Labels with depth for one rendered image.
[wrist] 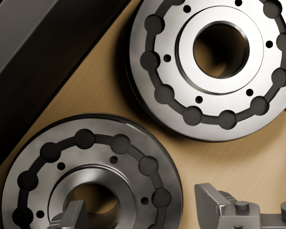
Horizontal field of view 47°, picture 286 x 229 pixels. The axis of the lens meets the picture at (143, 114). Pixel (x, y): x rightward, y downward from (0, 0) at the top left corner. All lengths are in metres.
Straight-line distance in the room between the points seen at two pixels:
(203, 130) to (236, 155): 0.05
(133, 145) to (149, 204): 0.03
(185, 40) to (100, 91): 0.07
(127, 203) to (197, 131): 0.06
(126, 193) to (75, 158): 0.03
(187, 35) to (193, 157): 0.08
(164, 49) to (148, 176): 0.07
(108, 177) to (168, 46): 0.08
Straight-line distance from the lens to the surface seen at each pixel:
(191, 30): 0.18
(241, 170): 0.23
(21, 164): 0.19
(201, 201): 0.16
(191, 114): 0.19
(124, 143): 0.19
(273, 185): 0.24
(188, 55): 0.18
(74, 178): 0.18
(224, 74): 0.21
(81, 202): 0.16
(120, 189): 0.18
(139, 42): 0.18
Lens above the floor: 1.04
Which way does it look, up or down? 86 degrees down
